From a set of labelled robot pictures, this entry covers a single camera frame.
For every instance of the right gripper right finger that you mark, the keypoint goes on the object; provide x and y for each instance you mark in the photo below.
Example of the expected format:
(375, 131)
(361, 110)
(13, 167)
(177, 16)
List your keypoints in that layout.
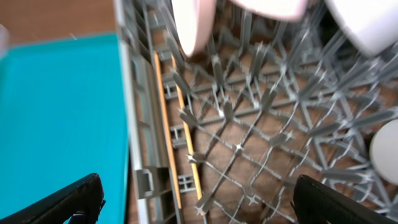
(314, 202)

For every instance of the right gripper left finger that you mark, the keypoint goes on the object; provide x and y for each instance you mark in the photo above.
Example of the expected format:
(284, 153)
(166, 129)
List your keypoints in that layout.
(79, 202)

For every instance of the small white cup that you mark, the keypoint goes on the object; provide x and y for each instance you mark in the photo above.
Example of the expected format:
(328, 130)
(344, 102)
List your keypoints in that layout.
(383, 152)

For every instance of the wooden chopstick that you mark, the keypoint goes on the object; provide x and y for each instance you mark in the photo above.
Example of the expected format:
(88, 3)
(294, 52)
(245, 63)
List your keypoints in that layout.
(179, 82)
(168, 139)

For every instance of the grey bowl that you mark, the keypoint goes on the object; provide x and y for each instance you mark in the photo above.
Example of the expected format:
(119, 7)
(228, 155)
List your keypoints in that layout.
(370, 25)

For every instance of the pink bowl with rice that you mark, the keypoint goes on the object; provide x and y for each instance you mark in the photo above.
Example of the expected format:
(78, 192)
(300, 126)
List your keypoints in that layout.
(281, 10)

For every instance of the large pink plate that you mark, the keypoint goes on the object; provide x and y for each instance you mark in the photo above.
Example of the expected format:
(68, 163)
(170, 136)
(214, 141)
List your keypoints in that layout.
(194, 23)

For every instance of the teal serving tray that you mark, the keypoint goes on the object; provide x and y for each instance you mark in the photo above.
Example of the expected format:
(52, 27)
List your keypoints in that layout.
(63, 117)

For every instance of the grey dish rack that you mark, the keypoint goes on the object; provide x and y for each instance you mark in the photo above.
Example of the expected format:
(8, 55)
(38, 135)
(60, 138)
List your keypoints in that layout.
(266, 101)

